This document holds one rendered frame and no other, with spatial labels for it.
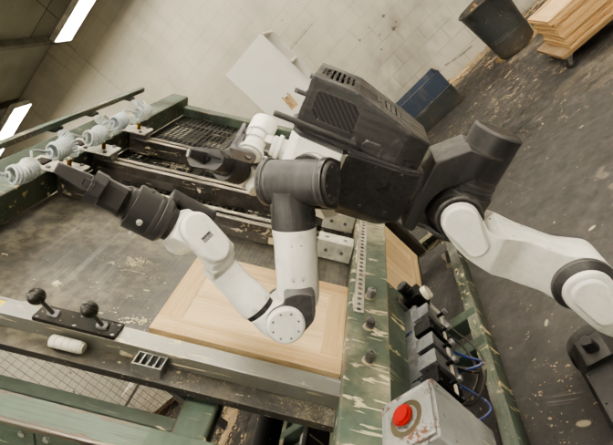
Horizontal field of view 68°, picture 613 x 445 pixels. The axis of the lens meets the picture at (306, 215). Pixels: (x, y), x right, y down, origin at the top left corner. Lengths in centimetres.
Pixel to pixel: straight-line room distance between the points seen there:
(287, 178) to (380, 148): 24
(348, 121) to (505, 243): 46
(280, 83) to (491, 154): 409
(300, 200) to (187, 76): 600
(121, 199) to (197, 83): 594
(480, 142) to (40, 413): 103
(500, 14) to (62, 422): 499
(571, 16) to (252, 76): 292
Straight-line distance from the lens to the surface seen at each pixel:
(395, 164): 101
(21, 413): 105
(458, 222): 109
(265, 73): 504
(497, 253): 115
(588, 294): 125
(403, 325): 140
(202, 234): 88
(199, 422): 110
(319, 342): 125
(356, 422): 105
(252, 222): 160
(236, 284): 92
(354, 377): 114
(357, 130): 99
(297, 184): 85
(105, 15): 720
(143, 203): 87
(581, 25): 410
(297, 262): 89
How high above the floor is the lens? 143
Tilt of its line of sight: 12 degrees down
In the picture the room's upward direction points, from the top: 48 degrees counter-clockwise
